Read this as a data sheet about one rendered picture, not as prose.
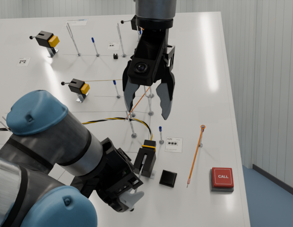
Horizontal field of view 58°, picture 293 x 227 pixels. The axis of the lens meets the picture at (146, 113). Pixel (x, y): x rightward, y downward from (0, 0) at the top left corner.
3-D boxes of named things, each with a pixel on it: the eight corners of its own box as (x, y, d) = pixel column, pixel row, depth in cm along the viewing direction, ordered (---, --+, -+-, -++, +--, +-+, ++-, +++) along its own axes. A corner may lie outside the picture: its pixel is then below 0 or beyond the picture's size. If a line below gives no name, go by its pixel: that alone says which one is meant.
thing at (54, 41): (56, 40, 100) (53, 34, 98) (60, 41, 100) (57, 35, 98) (50, 46, 98) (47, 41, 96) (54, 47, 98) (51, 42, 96)
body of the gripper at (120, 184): (145, 186, 53) (116, 156, 45) (110, 210, 53) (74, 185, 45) (132, 160, 59) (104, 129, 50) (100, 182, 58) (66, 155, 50)
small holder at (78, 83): (69, 87, 94) (62, 73, 88) (91, 93, 91) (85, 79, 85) (62, 97, 91) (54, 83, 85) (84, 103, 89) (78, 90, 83)
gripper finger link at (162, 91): (182, 108, 61) (173, 71, 57) (177, 121, 56) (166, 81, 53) (169, 109, 62) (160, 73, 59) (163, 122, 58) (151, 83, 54)
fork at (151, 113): (154, 111, 84) (151, 81, 73) (153, 115, 83) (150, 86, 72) (147, 111, 85) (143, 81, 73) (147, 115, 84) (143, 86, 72)
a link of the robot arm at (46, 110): (-11, 125, 37) (29, 81, 41) (42, 162, 45) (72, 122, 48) (15, 138, 33) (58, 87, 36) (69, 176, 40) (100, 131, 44)
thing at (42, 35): (39, 45, 108) (29, 27, 101) (62, 51, 105) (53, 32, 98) (33, 52, 106) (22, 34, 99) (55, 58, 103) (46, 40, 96)
